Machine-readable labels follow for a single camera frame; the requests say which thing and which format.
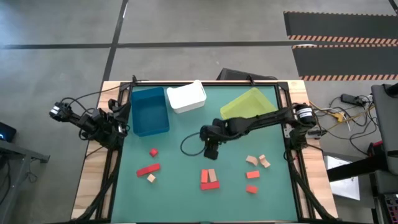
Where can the grey work table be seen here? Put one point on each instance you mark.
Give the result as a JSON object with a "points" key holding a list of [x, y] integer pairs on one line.
{"points": [[387, 124]]}

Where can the long red block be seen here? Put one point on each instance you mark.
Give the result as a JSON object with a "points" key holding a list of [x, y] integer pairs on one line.
{"points": [[210, 186], [148, 170]]}

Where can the red cylinder block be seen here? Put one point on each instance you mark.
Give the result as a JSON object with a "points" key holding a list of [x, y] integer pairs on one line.
{"points": [[153, 152]]}

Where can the yellow translucent plastic bin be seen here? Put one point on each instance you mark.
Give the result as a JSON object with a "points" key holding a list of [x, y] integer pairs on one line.
{"points": [[245, 105]]}

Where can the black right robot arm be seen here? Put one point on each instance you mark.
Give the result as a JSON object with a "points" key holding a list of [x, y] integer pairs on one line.
{"points": [[255, 119]]}

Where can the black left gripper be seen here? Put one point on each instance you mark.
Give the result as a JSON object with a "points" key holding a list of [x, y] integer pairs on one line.
{"points": [[113, 126]]}

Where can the small wooden cube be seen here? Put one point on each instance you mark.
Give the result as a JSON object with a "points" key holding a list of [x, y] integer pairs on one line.
{"points": [[151, 178]]}

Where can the dark grey desk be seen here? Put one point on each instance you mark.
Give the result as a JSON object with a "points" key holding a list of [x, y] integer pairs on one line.
{"points": [[18, 152]]}

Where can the black monitor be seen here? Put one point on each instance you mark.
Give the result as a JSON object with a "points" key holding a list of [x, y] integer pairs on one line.
{"points": [[236, 74]]}

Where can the black aluminium table frame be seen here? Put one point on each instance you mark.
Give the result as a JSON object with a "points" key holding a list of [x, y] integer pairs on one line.
{"points": [[202, 83]]}

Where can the blue plastic bin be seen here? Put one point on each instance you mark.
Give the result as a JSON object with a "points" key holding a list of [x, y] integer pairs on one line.
{"points": [[150, 115]]}

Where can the orange rectangular block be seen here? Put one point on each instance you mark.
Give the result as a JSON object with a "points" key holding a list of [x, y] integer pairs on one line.
{"points": [[252, 174], [252, 189], [204, 176]]}

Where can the black table leg beam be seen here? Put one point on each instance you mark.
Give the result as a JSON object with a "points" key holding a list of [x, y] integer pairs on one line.
{"points": [[351, 169]]}

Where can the white plastic bin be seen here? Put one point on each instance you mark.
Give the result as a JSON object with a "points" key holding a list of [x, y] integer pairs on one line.
{"points": [[186, 97]]}

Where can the black power strip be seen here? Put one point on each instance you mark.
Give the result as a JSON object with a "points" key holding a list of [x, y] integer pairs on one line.
{"points": [[351, 99]]}

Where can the black hazard-striped floor mat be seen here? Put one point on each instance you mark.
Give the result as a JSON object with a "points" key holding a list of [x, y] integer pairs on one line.
{"points": [[339, 25], [345, 60]]}

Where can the natural wood block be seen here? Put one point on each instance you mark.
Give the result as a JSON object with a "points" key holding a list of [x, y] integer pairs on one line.
{"points": [[264, 161], [252, 160], [212, 175]]}

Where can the white paper sheet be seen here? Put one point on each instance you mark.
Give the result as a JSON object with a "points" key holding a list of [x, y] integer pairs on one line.
{"points": [[345, 186]]}

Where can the black device with blue light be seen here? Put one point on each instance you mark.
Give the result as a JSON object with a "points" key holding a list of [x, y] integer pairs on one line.
{"points": [[6, 132]]}

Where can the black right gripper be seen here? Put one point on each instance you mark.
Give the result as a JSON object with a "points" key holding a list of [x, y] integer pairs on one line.
{"points": [[211, 151]]}

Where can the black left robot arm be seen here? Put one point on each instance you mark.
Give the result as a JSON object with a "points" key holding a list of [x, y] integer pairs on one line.
{"points": [[90, 122]]}

